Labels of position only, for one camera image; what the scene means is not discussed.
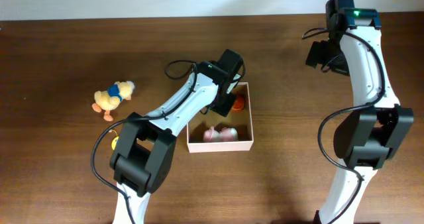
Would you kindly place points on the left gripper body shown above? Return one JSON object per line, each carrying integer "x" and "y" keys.
{"x": 224, "y": 107}

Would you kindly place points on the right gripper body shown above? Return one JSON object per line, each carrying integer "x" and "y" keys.
{"x": 328, "y": 53}

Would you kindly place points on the orange ribbed round ball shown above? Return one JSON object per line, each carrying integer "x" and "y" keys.
{"x": 239, "y": 103}

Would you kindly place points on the pink toy duck with hat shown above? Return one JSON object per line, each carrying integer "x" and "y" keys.
{"x": 225, "y": 135}

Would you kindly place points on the yellow plush duck blue vest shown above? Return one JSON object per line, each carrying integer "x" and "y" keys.
{"x": 110, "y": 99}

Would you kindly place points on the yellow rattle drum wooden handle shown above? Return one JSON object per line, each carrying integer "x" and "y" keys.
{"x": 115, "y": 140}

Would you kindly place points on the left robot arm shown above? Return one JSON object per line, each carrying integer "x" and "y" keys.
{"x": 144, "y": 151}

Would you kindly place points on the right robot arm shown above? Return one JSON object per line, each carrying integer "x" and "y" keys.
{"x": 376, "y": 125}

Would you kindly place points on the open cardboard box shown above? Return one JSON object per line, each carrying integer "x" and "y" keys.
{"x": 239, "y": 120}

